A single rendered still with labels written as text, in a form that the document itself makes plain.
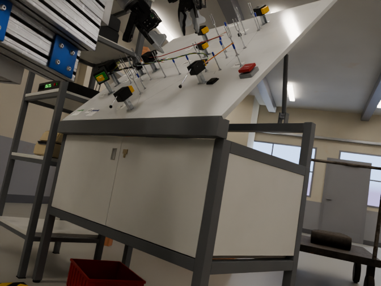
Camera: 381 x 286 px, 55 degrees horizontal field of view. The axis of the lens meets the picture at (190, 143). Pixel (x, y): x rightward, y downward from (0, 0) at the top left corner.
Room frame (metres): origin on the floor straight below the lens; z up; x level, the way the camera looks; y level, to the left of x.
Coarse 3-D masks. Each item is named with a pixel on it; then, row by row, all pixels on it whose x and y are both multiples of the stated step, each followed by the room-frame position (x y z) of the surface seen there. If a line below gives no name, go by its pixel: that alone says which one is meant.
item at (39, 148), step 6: (48, 132) 2.27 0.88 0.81; (42, 138) 2.27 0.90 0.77; (60, 138) 2.17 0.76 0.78; (36, 144) 2.27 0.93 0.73; (42, 144) 2.22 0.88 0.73; (60, 144) 2.18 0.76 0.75; (36, 150) 2.25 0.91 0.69; (42, 150) 2.20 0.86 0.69; (54, 150) 2.15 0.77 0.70; (54, 156) 2.17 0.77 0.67
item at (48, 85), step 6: (42, 84) 2.33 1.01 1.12; (48, 84) 2.25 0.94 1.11; (54, 84) 2.17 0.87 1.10; (72, 84) 2.15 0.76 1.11; (78, 84) 2.18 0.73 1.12; (42, 90) 2.31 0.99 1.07; (72, 90) 2.16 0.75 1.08; (78, 90) 2.18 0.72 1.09; (84, 90) 2.21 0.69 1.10; (90, 90) 2.24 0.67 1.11; (90, 96) 2.24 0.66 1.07
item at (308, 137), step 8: (280, 112) 1.71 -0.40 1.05; (280, 120) 1.72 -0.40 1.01; (288, 120) 1.71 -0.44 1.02; (232, 128) 1.91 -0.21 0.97; (240, 128) 1.87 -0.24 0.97; (248, 128) 1.83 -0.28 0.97; (256, 128) 1.80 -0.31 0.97; (264, 128) 1.76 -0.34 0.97; (272, 128) 1.73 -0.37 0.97; (280, 128) 1.70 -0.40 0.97; (288, 128) 1.67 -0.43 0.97; (296, 128) 1.64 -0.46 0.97; (304, 128) 1.61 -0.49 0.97; (312, 128) 1.59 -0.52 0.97; (304, 136) 1.60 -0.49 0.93; (312, 136) 1.60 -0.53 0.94; (304, 144) 1.60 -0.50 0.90; (312, 144) 1.61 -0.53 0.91; (304, 152) 1.60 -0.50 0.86; (304, 160) 1.59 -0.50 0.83
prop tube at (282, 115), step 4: (284, 56) 1.67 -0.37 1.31; (288, 56) 1.67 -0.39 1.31; (284, 60) 1.67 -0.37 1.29; (288, 60) 1.67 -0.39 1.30; (284, 64) 1.68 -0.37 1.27; (284, 68) 1.68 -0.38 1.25; (284, 72) 1.68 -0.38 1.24; (284, 76) 1.68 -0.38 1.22; (284, 80) 1.68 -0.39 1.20; (284, 84) 1.69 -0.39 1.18; (284, 88) 1.69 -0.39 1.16; (284, 92) 1.69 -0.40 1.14; (284, 96) 1.69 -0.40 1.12; (284, 100) 1.69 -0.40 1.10; (284, 104) 1.70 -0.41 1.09; (284, 108) 1.70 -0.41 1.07; (284, 112) 1.70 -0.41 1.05; (280, 116) 1.71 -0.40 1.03; (284, 116) 1.69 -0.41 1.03
